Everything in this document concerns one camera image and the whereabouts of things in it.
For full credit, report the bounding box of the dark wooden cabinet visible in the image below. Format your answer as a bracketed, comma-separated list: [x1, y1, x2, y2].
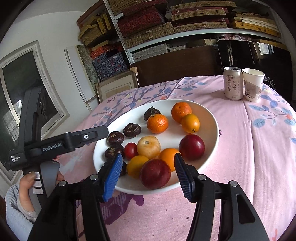
[131, 45, 222, 87]

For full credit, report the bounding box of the large orange mandarin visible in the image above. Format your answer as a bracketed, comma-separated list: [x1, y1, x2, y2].
[147, 114, 169, 134]

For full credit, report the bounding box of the small red plum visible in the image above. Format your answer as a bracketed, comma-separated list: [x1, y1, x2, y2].
[124, 143, 138, 160]

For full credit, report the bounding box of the dark window white frame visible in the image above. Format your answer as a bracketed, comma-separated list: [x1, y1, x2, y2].
[1, 41, 69, 185]

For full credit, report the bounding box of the dark water chestnut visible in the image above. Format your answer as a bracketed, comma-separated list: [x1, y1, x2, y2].
[123, 123, 142, 138]
[144, 106, 161, 121]
[107, 131, 125, 145]
[119, 161, 127, 177]
[104, 144, 125, 161]

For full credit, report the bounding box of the small orange kumquat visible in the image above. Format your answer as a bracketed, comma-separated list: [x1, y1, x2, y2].
[126, 155, 149, 179]

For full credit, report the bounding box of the grey knitted sleeve forearm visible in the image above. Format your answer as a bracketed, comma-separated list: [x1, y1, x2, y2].
[5, 184, 37, 240]

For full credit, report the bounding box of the framed picture leaning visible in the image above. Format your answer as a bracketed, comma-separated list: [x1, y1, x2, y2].
[96, 67, 139, 103]

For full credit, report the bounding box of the yellow peach fruit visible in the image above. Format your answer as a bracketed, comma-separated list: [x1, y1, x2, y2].
[137, 136, 161, 159]

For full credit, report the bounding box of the person's left hand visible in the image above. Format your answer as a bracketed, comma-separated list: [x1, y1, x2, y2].
[19, 172, 36, 212]

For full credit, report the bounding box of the white paper cup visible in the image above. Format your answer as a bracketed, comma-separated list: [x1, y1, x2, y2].
[242, 68, 265, 102]

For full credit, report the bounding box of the small orange mandarin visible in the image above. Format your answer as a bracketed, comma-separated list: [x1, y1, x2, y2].
[181, 113, 200, 133]

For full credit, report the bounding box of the pink patterned tablecloth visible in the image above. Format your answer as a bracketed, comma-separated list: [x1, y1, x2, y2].
[58, 75, 296, 241]

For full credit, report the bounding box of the white metal shelf unit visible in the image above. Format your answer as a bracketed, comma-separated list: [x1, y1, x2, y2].
[104, 1, 281, 64]

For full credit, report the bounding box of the dark red plum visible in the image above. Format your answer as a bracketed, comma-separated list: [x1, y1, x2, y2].
[179, 134, 205, 161]

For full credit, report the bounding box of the pink drink can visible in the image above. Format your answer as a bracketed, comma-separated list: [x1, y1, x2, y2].
[223, 67, 243, 100]

